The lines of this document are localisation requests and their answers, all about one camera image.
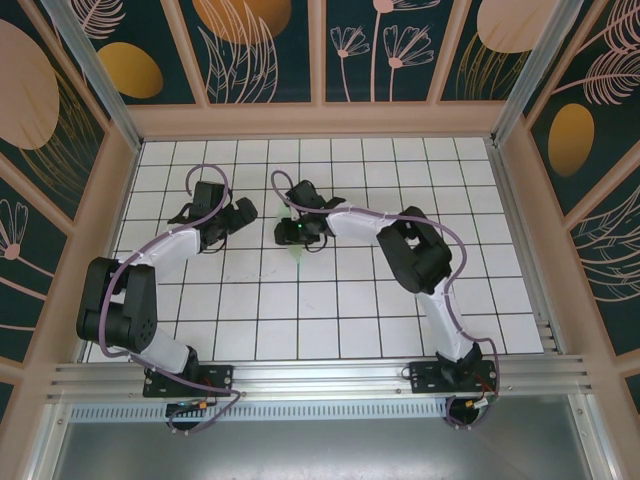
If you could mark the light green paper sheet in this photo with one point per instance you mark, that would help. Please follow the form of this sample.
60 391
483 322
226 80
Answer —
298 253

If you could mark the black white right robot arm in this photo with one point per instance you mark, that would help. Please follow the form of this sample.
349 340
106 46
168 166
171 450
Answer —
415 255

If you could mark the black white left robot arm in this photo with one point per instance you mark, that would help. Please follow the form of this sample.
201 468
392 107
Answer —
120 310

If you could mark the grey metal sheet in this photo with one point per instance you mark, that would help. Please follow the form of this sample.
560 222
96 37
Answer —
320 450

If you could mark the black circuit board with LED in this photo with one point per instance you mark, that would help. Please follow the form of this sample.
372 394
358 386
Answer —
180 406

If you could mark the wall panel orange circle leaves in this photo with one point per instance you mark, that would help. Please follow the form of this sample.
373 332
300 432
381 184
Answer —
280 60

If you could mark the wall panel with pink flowers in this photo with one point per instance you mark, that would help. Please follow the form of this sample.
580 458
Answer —
380 75

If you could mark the wall panel with orange oval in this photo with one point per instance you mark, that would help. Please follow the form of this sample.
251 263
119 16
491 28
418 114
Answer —
170 50

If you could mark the aluminium corner post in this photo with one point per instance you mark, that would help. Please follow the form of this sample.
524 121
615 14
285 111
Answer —
530 75
100 80

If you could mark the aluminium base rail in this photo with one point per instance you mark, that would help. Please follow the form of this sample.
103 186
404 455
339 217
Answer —
320 372

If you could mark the wall panel single pink flower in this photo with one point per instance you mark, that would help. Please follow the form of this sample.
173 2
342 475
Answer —
30 280

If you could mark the wall panel large pink oval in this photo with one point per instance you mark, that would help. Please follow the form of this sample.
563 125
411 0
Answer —
30 100

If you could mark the wall panel pink circle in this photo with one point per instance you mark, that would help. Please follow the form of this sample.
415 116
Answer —
475 75

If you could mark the aluminium side rail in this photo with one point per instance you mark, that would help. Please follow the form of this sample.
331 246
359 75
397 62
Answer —
522 240

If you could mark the wall panel orange oval feather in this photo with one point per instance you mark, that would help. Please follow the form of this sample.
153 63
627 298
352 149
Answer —
590 150

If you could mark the wall panel pink leaf outlines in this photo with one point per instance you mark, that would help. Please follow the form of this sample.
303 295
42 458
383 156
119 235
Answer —
615 270

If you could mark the wall panel pink feather leaves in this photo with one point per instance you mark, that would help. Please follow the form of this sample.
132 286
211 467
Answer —
610 50

